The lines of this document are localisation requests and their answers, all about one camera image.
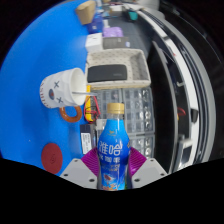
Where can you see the stirring stick in mug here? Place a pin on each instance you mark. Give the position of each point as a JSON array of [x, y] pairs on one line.
[[83, 93]]

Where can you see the brown cardboard box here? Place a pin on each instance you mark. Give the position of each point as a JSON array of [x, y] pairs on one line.
[[86, 11]]

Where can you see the yellow multimeter with red leads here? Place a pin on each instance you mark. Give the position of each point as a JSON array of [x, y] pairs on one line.
[[90, 106]]

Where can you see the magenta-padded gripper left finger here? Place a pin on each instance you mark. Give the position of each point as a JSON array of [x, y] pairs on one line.
[[80, 173]]

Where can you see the black flat case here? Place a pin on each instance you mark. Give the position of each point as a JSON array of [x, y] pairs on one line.
[[106, 73]]

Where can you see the grey upright box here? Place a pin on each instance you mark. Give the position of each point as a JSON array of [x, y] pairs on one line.
[[115, 42]]

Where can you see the small white box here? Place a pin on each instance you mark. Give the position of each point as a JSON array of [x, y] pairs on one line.
[[93, 42]]

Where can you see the flat round red coaster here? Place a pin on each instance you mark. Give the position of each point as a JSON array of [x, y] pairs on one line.
[[52, 158]]

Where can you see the purple pouch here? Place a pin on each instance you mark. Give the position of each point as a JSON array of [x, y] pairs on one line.
[[112, 32]]

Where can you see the beige woven basket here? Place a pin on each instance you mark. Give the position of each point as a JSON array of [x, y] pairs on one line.
[[140, 66]]

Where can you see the black box with white label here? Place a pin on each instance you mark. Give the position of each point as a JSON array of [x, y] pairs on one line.
[[87, 140]]

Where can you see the black bench shelf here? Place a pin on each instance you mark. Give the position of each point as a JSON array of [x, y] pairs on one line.
[[166, 100]]

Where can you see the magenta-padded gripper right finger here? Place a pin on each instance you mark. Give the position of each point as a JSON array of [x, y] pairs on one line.
[[148, 171]]

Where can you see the blue storage box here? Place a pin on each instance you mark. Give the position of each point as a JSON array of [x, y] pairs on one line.
[[96, 25]]

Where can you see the blue drink bottle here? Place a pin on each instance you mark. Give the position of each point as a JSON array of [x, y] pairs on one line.
[[114, 150]]

